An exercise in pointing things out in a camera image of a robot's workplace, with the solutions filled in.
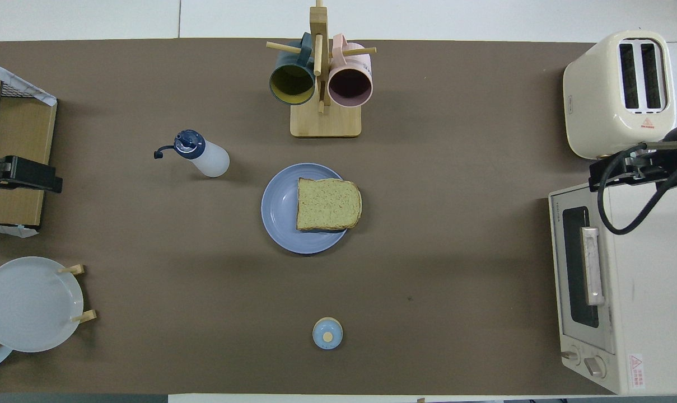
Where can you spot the slice of toast bread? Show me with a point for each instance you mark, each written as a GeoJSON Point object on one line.
{"type": "Point", "coordinates": [327, 204]}

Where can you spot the white toaster oven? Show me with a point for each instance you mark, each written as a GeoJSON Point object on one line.
{"type": "Point", "coordinates": [646, 280]}

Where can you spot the dark teal mug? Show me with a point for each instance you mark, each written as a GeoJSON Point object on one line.
{"type": "Point", "coordinates": [292, 84]}

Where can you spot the small blue bell wooden knob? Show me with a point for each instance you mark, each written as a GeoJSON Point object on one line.
{"type": "Point", "coordinates": [327, 333]}

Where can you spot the wooden mug tree rack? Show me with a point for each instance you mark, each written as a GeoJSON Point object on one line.
{"type": "Point", "coordinates": [327, 123]}

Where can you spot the white bottle with navy cap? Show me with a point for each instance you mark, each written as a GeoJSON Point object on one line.
{"type": "Point", "coordinates": [209, 162]}

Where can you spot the cream two-slot toaster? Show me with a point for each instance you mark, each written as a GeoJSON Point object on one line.
{"type": "Point", "coordinates": [596, 106]}

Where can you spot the pale grey plate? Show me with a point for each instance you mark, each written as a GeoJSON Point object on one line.
{"type": "Point", "coordinates": [24, 302]}

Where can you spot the brown table mat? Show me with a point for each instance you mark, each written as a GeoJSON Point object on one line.
{"type": "Point", "coordinates": [456, 168]}

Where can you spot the pink mug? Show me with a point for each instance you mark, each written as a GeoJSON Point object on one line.
{"type": "Point", "coordinates": [349, 84]}

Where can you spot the blue round plate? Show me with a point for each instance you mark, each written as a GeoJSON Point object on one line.
{"type": "Point", "coordinates": [279, 212]}

